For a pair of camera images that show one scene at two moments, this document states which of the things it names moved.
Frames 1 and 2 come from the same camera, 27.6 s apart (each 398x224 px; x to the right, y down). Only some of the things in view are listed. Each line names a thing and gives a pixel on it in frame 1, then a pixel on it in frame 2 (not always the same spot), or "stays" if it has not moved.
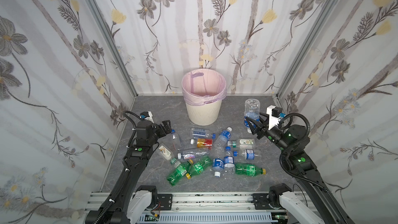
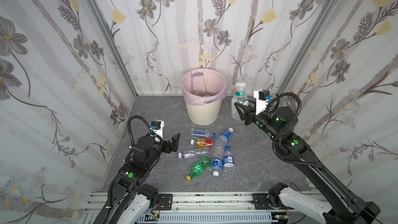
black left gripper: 166,126 -> 168,144
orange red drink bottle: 202,143 stays
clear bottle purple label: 194,154 stays
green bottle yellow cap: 247,169 -> 201,94
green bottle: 200,167 stays
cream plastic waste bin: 203,90 stays
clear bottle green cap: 243,143 -> 240,97
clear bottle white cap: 217,166 stays
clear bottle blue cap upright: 228,164 stays
